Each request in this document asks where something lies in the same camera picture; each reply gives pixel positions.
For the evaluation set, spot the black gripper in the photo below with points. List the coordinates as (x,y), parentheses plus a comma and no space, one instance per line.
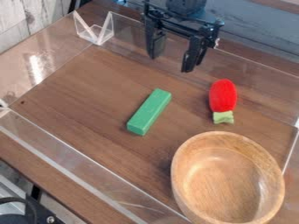
(184,17)

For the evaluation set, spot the red plush toy green stem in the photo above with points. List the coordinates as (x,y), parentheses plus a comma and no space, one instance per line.
(223,100)

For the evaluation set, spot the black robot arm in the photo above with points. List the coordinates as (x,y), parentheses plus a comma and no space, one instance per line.
(184,18)

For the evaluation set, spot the green rectangular block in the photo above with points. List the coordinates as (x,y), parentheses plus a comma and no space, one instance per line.
(144,117)

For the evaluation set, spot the oval wooden bowl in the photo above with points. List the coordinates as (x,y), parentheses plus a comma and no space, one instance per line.
(227,181)

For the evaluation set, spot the black clamp with bolt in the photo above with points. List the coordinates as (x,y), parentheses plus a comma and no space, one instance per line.
(36,210)

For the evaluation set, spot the clear acrylic corner bracket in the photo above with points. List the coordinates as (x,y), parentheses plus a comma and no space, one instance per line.
(95,34)

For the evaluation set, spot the clear acrylic back wall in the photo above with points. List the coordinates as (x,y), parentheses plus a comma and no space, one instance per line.
(265,88)

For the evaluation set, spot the clear acrylic wall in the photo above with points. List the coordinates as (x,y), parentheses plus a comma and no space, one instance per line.
(265,88)
(93,192)

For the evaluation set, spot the clear acrylic front wall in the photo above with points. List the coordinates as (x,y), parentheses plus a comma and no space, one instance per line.
(93,192)

